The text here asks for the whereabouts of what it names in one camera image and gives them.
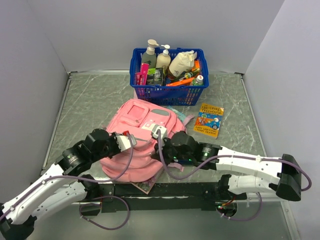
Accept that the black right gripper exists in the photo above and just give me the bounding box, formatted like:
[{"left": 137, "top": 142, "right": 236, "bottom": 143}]
[{"left": 150, "top": 135, "right": 193, "bottom": 166}]

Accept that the pink student backpack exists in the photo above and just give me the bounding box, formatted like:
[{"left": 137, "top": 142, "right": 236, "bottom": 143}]
[{"left": 106, "top": 99, "right": 186, "bottom": 183}]

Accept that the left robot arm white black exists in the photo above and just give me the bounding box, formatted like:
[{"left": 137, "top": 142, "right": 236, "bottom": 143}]
[{"left": 0, "top": 128, "right": 137, "bottom": 240}]

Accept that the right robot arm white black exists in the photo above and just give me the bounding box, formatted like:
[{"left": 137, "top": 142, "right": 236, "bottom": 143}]
[{"left": 151, "top": 130, "right": 303, "bottom": 202}]

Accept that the orange toothbrush pack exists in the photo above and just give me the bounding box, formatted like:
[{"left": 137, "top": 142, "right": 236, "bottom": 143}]
[{"left": 166, "top": 77, "right": 195, "bottom": 87}]

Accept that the teal paperback book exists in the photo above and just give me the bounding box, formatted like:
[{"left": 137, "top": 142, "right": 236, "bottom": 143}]
[{"left": 166, "top": 105, "right": 187, "bottom": 122}]

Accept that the floral notebook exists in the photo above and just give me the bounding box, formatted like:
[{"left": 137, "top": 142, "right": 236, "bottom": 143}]
[{"left": 131, "top": 175, "right": 159, "bottom": 195}]

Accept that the yellow treehouse book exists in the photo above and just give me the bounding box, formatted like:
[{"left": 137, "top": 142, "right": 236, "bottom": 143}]
[{"left": 193, "top": 103, "right": 225, "bottom": 138}]

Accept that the blue plastic basket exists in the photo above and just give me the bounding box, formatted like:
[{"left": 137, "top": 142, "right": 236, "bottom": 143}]
[{"left": 129, "top": 47, "right": 209, "bottom": 106}]

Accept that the pink box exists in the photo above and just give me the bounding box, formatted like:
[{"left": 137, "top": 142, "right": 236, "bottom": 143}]
[{"left": 135, "top": 63, "right": 149, "bottom": 86}]

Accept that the black green box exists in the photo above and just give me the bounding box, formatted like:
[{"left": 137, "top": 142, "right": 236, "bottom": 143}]
[{"left": 146, "top": 67, "right": 166, "bottom": 86}]

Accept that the small green bottle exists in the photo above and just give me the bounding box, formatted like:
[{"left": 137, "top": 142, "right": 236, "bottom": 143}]
[{"left": 184, "top": 71, "right": 200, "bottom": 79}]

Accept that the cream pump bottle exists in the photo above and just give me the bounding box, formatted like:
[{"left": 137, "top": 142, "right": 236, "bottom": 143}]
[{"left": 155, "top": 44, "right": 171, "bottom": 71}]

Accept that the grey pump bottle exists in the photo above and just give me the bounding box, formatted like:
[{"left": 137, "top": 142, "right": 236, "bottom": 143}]
[{"left": 141, "top": 39, "right": 159, "bottom": 69}]

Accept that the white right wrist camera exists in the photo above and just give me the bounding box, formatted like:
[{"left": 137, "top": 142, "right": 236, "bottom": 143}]
[{"left": 151, "top": 123, "right": 168, "bottom": 139}]

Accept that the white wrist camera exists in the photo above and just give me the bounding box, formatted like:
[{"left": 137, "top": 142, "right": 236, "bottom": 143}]
[
  {"left": 116, "top": 133, "right": 137, "bottom": 152},
  {"left": 151, "top": 123, "right": 168, "bottom": 139}
]

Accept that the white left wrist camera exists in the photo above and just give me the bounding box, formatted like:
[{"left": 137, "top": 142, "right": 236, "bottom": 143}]
[{"left": 116, "top": 133, "right": 137, "bottom": 152}]

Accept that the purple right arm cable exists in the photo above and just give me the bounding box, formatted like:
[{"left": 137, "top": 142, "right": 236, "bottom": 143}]
[{"left": 156, "top": 129, "right": 313, "bottom": 222}]

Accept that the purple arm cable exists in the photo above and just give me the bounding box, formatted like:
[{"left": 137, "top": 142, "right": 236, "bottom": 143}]
[
  {"left": 156, "top": 129, "right": 313, "bottom": 222},
  {"left": 0, "top": 133, "right": 136, "bottom": 230}
]

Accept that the black mounting base rail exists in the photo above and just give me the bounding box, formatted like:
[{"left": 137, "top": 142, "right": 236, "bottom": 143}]
[{"left": 74, "top": 181, "right": 290, "bottom": 216}]

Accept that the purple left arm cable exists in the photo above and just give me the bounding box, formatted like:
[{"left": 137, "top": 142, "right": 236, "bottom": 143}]
[{"left": 0, "top": 133, "right": 136, "bottom": 230}]

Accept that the beige drawstring pouch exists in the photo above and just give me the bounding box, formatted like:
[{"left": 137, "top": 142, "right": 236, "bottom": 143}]
[{"left": 167, "top": 50, "right": 197, "bottom": 79}]

